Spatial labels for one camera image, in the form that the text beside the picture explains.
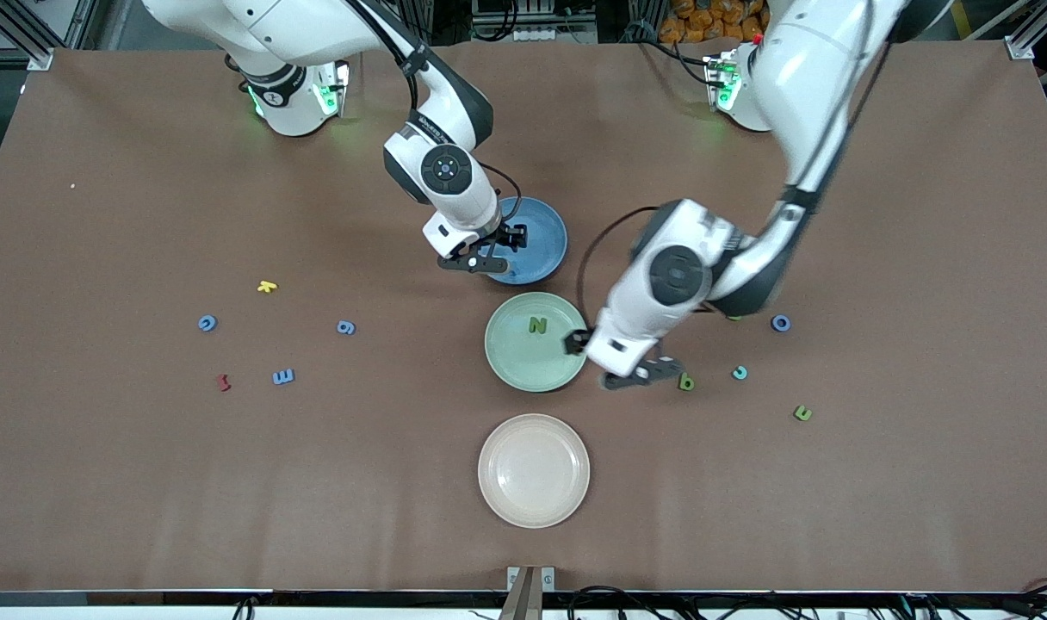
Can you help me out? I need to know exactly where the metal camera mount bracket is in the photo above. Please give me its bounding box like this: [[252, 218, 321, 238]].
[[506, 564, 557, 620]]

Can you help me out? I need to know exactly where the green plate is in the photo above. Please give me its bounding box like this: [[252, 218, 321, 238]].
[[484, 291, 591, 394]]

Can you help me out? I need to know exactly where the white power strip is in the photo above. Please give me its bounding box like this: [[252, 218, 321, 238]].
[[513, 24, 598, 44]]

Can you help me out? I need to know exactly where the orange fruit pile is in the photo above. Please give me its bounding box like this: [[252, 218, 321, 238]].
[[660, 0, 764, 44]]

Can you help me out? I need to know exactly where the beige plate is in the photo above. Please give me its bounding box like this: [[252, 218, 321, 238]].
[[477, 413, 592, 529]]

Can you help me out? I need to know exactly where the metal table edge rail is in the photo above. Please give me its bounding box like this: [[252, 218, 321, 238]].
[[0, 589, 1047, 609]]

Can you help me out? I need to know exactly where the blue plate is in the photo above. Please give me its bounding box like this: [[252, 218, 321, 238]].
[[476, 196, 568, 286]]

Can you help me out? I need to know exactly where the brown table cover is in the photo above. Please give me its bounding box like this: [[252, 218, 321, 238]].
[[0, 39, 1047, 595]]

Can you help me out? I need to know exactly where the aluminium frame post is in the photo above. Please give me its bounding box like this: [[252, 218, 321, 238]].
[[0, 0, 55, 71], [1006, 0, 1047, 61]]

